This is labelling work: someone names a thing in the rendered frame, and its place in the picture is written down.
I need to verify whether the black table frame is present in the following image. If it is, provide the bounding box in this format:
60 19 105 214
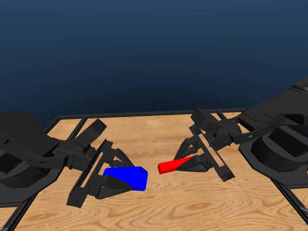
0 108 308 231

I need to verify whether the blue hollow socket block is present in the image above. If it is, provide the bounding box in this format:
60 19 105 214
103 166 148 192

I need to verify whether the thin red peg bar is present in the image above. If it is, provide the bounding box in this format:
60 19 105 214
157 155 194 175

